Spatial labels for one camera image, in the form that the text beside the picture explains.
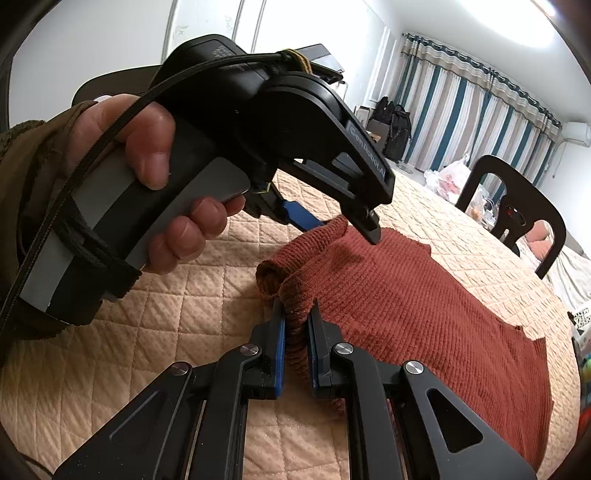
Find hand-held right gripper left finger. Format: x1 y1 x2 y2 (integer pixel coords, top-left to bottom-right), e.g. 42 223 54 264
53 299 286 480

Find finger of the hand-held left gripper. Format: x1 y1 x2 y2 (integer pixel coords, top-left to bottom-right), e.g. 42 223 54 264
265 187 324 232
344 203 382 245

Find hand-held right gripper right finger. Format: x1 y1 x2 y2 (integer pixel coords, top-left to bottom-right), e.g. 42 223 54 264
307 300 539 480

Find rust knitted sweater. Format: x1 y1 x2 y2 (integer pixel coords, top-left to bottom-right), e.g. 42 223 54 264
255 216 557 469

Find person's left hand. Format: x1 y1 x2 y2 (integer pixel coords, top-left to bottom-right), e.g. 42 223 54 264
67 95 245 276

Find white plastic bag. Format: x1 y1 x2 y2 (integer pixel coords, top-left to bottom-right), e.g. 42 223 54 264
424 154 472 197

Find white wardrobe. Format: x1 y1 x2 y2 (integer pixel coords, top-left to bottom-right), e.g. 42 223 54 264
161 0 289 61

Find peach quilted blanket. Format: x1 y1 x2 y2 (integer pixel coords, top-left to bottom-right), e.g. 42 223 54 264
0 171 583 480

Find black wooden chair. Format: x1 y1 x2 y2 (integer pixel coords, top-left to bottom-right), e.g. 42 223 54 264
71 65 162 109
455 154 568 280

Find striped blue beige curtains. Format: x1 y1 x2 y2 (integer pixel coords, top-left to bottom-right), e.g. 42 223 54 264
394 32 564 185

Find pink pillow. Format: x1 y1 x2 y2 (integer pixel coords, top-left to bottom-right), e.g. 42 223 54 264
526 220 555 259

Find bed with light bedding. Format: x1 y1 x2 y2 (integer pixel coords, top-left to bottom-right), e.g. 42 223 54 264
519 222 591 319

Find white air conditioner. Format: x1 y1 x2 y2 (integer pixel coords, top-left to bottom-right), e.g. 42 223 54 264
561 121 591 148

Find printed box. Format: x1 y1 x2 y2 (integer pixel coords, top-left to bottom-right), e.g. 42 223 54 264
570 307 591 347

